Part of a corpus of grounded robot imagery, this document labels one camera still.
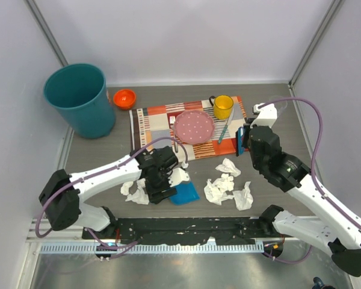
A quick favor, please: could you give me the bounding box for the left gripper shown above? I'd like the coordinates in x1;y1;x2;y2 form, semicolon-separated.
145;169;177;205

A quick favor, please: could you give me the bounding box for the blue hand brush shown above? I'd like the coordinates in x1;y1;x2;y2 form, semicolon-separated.
235;126;247;157

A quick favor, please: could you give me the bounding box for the blue dustpan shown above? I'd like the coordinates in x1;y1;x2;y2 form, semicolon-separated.
169;182;200;205

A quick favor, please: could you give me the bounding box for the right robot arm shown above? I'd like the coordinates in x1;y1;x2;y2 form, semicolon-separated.
243;126;361;277

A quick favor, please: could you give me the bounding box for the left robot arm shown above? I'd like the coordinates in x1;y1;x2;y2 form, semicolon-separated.
39;146;190;240

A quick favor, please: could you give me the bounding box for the crumpled paper left centre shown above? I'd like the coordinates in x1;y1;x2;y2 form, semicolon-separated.
137;178;146;188

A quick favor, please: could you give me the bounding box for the crumpled paper front left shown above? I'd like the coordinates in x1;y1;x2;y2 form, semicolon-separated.
125;187;149;205

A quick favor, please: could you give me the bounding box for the crumpled paper far left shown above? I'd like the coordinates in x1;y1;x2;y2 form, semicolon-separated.
120;181;134;196

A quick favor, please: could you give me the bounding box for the crumpled paper near placemat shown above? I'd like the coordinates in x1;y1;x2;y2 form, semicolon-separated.
181;161;189;169

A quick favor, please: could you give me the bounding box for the crumpled paper upper right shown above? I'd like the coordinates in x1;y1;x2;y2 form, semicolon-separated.
215;158;241;178

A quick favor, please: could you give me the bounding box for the clear plastic cup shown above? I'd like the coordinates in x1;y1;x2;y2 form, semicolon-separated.
269;95;288;117

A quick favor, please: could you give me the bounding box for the crumpled paper far right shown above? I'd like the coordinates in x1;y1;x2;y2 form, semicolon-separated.
232;181;253;211

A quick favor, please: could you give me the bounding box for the large crumpled paper right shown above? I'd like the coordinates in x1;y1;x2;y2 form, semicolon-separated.
204;173;234;205

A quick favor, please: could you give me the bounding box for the yellow enamel mug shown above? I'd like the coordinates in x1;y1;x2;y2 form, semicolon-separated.
209;95;234;120

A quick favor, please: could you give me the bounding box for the colourful patchwork placemat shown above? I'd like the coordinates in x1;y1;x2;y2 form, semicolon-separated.
129;96;247;160

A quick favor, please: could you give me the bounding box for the silver fork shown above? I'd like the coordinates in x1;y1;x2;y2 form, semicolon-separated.
169;116;178;153

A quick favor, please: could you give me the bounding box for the pink dotted plate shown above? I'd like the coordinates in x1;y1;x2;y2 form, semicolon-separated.
173;110;215;145

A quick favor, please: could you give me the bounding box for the orange bowl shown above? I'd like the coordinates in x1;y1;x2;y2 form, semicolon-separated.
113;89;137;110

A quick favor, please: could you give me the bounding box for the teal plastic trash bin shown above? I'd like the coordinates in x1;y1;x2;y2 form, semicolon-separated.
43;63;116;139

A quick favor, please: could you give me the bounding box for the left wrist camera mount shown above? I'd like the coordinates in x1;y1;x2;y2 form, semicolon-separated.
168;167;191;187

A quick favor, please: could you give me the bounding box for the knife with teal handle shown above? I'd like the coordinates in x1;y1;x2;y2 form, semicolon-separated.
218;108;235;145

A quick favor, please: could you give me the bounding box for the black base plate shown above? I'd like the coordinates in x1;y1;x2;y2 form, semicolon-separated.
96;217;282;246

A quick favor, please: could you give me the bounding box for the perforated cable duct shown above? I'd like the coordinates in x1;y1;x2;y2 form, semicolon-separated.
39;241;264;254

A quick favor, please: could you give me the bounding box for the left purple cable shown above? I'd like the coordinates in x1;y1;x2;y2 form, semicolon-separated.
35;137;189;266

